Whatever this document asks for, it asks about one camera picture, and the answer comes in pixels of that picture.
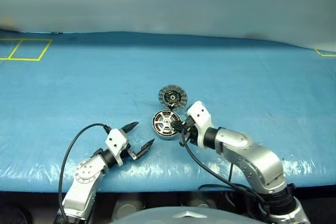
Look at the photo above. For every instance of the blue plastic table cover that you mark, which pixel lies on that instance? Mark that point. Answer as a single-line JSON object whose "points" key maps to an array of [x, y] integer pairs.
{"points": [[105, 82]]}

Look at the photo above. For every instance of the grey rounded shape under table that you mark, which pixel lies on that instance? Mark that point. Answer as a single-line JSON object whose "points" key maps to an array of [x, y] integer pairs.
{"points": [[199, 203], [127, 209]]}

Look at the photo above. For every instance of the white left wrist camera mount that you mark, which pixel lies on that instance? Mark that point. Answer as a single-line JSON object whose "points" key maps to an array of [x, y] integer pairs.
{"points": [[116, 142]]}

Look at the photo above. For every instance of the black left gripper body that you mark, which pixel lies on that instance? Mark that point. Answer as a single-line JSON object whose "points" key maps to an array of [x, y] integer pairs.
{"points": [[128, 150]]}

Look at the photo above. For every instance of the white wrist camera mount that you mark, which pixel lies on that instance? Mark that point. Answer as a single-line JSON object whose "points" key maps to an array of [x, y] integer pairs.
{"points": [[200, 116], [116, 142]]}

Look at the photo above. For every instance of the black spoked motor rotor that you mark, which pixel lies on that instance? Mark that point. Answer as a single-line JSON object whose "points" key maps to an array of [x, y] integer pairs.
{"points": [[163, 122]]}

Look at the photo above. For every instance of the grey robot torso shell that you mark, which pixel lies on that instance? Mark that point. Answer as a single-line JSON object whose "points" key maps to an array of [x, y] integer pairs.
{"points": [[173, 216]]}

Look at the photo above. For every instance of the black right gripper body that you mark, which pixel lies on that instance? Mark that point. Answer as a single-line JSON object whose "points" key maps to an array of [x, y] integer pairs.
{"points": [[190, 132]]}

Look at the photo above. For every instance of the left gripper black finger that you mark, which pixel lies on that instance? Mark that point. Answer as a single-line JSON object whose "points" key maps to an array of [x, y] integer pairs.
{"points": [[145, 149], [130, 127]]}

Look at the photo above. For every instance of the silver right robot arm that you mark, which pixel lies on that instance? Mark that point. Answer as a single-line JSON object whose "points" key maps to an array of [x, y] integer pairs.
{"points": [[257, 158]]}

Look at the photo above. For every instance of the silver motor rotor disc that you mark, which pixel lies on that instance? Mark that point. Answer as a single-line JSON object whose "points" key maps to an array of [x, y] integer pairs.
{"points": [[173, 96]]}

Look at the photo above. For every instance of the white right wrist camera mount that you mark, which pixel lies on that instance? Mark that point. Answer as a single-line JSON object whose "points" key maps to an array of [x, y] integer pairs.
{"points": [[200, 116]]}

